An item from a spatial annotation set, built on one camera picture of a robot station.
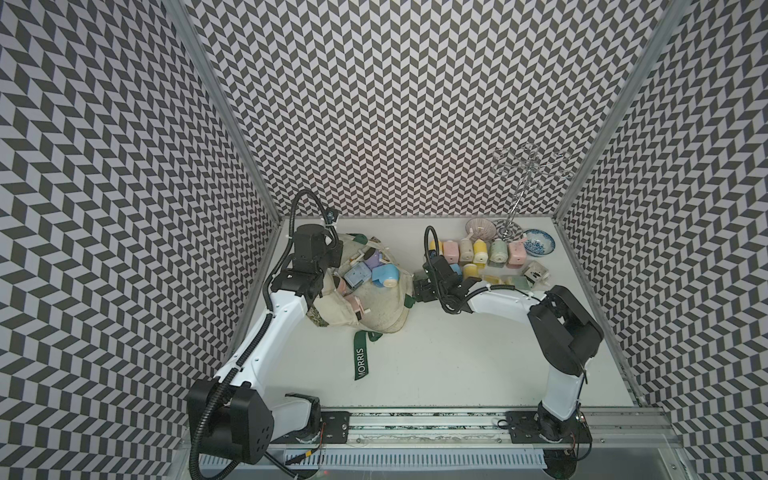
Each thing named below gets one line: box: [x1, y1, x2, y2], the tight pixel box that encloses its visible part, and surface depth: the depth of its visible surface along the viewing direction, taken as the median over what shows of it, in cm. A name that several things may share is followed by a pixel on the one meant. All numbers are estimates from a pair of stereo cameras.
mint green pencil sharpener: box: [489, 238, 509, 263], surface depth 101 cm
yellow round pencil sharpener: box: [473, 238, 489, 268], surface depth 101 cm
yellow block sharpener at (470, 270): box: [463, 263, 479, 280], surface depth 97 cm
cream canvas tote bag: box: [306, 234, 415, 381], surface depth 88 cm
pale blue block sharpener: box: [344, 262, 372, 289], surface depth 97 cm
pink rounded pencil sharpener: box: [443, 240, 459, 264], surface depth 102 cm
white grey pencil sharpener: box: [523, 260, 550, 287], surface depth 99 cm
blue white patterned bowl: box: [525, 229, 556, 257], surface depth 110 cm
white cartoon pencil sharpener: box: [460, 228, 474, 262], surface depth 101 cm
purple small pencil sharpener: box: [364, 250, 385, 270], surface depth 98 cm
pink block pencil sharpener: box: [506, 240, 527, 268], surface depth 101 cm
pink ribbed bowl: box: [465, 217, 497, 241], surface depth 113 cm
